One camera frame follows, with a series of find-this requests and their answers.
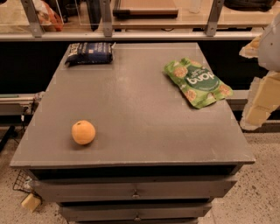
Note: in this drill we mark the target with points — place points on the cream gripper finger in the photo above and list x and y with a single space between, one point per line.
263 99

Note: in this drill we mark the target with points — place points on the orange fruit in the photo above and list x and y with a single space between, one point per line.
83 132

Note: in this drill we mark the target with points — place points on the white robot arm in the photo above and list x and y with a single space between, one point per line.
266 47

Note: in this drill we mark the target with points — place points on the green snack bag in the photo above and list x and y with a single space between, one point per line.
198 84

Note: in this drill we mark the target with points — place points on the blue chip bag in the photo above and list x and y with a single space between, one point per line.
89 53

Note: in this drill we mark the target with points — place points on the orange plastic bag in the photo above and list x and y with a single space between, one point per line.
47 16

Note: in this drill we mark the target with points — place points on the grey drawer cabinet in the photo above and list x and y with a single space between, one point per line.
144 127

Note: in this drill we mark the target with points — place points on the wooden board on shelf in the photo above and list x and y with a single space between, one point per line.
128 8

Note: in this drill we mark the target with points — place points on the lower grey drawer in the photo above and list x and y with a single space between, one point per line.
135 212

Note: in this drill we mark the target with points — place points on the grey drawer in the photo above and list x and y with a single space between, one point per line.
135 212
149 188

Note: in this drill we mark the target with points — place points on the upper grey drawer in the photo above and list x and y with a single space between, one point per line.
149 188

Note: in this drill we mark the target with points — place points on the yellow sponge block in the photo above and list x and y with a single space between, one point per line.
31 202

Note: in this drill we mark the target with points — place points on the metal shelf rail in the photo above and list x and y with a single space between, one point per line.
131 36

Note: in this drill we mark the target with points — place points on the black wire basket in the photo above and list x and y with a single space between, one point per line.
22 183

